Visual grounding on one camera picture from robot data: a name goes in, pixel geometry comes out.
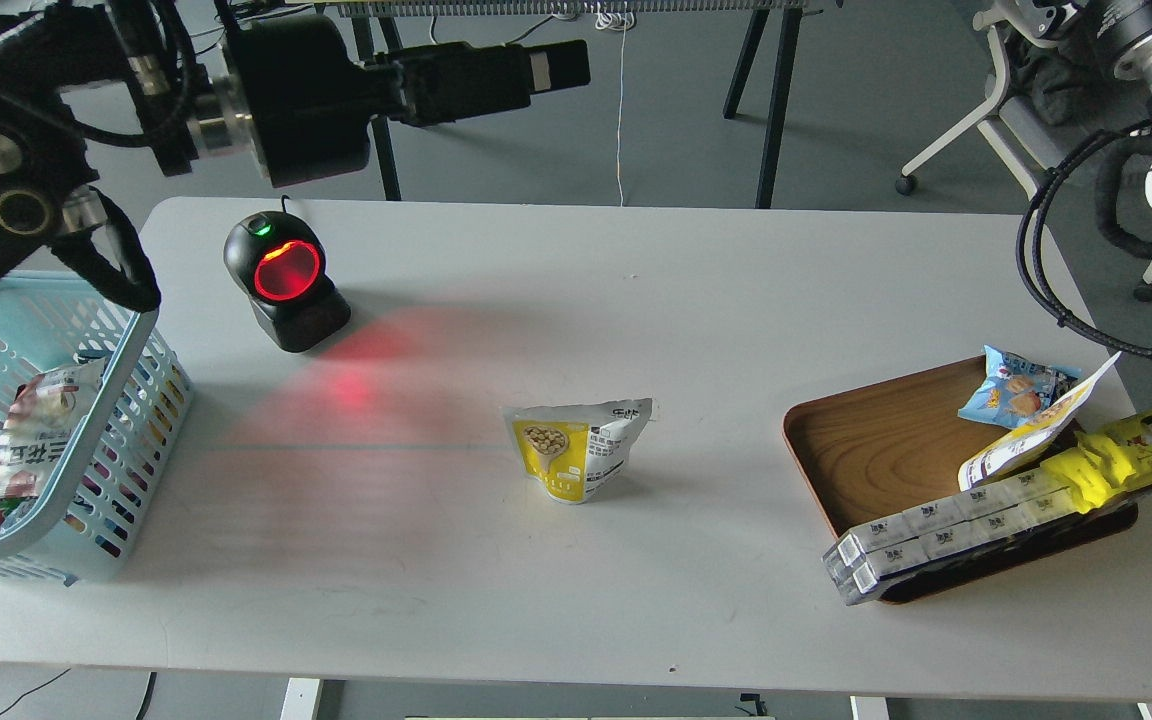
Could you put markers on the black barcode scanner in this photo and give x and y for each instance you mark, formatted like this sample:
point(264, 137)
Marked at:
point(280, 263)

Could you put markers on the light blue plastic basket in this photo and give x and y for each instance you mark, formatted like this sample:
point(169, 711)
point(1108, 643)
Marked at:
point(84, 526)

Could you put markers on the brown wooden tray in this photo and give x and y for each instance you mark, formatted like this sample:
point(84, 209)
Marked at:
point(872, 451)

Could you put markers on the yellow white nut snack pouch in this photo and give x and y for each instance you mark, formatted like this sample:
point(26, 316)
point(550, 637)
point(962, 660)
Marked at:
point(571, 451)

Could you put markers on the clear boxed snack pack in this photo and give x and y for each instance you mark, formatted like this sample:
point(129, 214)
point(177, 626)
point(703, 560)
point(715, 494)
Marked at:
point(937, 535)

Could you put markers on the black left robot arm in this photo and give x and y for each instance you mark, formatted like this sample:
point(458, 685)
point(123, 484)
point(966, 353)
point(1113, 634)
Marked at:
point(126, 74)

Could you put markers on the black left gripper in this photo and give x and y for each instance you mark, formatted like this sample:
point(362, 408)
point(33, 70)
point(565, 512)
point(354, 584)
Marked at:
point(312, 112)

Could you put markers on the red white snack bag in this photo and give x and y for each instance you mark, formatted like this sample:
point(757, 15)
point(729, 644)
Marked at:
point(41, 420)

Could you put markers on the yellow cartoon snack bag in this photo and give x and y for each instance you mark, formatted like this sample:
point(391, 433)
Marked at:
point(1105, 465)

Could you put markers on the blue snack bag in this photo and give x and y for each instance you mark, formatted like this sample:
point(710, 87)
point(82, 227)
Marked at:
point(1015, 389)

